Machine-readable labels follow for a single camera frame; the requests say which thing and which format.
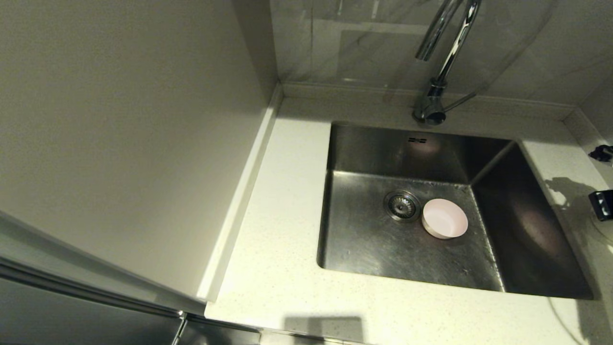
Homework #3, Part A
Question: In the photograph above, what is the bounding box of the stainless steel sink basin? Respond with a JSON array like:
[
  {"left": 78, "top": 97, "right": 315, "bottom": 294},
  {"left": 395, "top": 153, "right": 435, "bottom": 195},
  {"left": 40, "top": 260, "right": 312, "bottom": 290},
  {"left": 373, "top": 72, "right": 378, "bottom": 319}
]
[{"left": 316, "top": 121, "right": 595, "bottom": 301}]

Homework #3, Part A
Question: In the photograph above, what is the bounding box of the pink plastic bowl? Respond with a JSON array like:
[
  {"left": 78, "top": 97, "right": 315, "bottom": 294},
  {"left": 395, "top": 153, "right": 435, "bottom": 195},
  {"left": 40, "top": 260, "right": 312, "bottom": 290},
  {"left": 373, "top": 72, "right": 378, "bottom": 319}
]
[{"left": 421, "top": 198, "right": 469, "bottom": 240}]

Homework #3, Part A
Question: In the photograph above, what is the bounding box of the chrome gooseneck faucet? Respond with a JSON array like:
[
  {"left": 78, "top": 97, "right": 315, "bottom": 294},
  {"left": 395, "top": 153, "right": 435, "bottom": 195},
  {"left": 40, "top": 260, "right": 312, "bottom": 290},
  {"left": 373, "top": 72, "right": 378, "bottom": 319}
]
[{"left": 413, "top": 0, "right": 481, "bottom": 127}]

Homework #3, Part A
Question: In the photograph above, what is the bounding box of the chrome appliance door handle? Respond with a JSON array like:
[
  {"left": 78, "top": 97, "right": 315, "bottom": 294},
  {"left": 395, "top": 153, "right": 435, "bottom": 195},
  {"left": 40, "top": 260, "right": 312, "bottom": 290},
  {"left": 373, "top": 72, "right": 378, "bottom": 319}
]
[{"left": 171, "top": 310, "right": 189, "bottom": 345}]

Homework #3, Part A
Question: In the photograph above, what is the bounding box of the round metal drain strainer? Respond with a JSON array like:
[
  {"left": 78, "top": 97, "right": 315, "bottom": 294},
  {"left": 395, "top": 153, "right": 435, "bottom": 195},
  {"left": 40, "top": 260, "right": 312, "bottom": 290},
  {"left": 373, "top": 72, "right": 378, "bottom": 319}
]
[{"left": 383, "top": 190, "right": 422, "bottom": 223}]

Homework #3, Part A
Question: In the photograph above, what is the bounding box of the beige tall cabinet panel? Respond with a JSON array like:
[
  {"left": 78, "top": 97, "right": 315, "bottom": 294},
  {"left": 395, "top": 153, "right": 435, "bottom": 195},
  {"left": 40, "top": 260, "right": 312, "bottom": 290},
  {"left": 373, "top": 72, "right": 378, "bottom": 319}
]
[{"left": 0, "top": 0, "right": 284, "bottom": 304}]

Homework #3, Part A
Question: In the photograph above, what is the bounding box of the grey metal appliance door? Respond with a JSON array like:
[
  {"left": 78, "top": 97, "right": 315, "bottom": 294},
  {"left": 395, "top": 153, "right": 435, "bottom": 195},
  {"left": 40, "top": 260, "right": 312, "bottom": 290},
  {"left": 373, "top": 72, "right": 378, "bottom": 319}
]
[{"left": 0, "top": 211, "right": 262, "bottom": 345}]

